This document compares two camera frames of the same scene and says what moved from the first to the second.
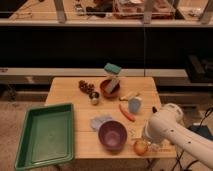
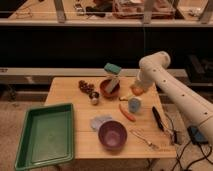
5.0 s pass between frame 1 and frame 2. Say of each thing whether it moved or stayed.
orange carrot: stayed
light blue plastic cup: stayed
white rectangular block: stayed
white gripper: moved
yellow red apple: moved
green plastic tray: stayed
